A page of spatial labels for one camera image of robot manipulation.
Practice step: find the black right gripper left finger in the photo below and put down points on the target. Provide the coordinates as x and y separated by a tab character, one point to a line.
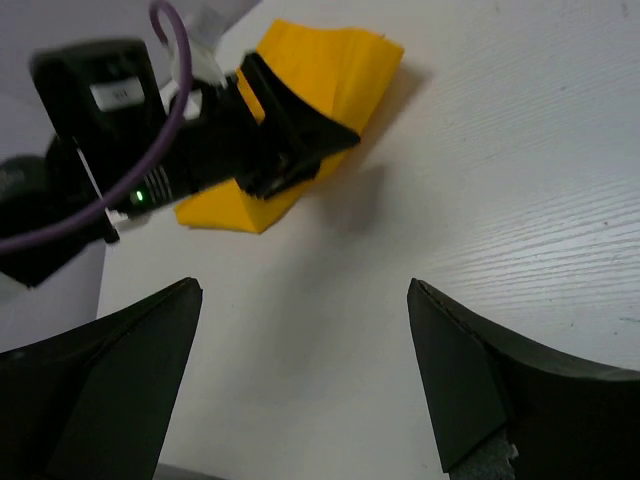
95	402

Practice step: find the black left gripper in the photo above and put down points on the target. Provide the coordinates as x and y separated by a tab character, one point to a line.
103	101

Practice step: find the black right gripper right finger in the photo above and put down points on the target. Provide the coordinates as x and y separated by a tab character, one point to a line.
503	406

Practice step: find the yellow Pikachu cloth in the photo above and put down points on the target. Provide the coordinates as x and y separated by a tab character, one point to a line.
344	73

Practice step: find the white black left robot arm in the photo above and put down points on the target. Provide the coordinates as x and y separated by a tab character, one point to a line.
40	190

